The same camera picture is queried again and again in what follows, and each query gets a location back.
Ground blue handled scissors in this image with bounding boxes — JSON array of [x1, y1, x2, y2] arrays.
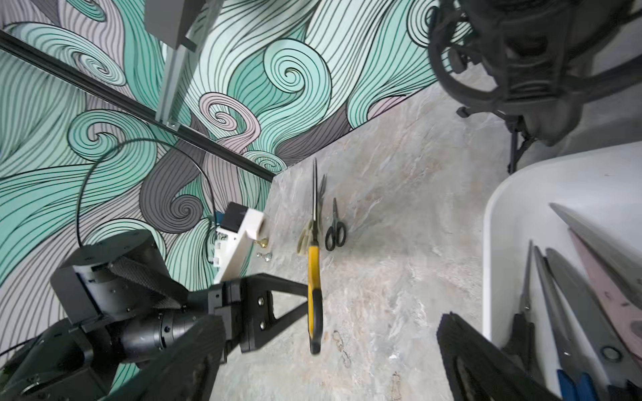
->
[[533, 246, 599, 401]]

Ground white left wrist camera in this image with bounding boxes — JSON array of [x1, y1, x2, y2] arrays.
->
[[213, 202, 265, 284]]

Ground cream handled kitchen scissors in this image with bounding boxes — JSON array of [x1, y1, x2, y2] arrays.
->
[[297, 175, 327, 256]]

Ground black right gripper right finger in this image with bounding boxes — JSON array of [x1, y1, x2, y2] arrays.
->
[[436, 312, 558, 400]]

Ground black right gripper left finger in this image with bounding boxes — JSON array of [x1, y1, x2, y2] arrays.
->
[[101, 314, 226, 400]]

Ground yellow black handled scissors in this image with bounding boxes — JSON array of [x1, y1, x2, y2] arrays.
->
[[308, 160, 324, 355]]

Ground small black scissors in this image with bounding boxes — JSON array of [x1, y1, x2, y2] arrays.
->
[[324, 198, 347, 252]]

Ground pink bladed scissors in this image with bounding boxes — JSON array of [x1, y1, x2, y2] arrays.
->
[[568, 229, 641, 367]]

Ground aluminium wall rail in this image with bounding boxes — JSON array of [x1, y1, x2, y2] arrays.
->
[[144, 1, 223, 131]]

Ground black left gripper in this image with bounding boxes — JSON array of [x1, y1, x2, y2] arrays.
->
[[50, 230, 308, 364]]

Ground white plastic storage box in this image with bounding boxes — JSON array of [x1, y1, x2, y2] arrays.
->
[[483, 143, 641, 400]]

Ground gold chess pawn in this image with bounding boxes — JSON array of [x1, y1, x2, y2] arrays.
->
[[256, 238, 269, 249]]

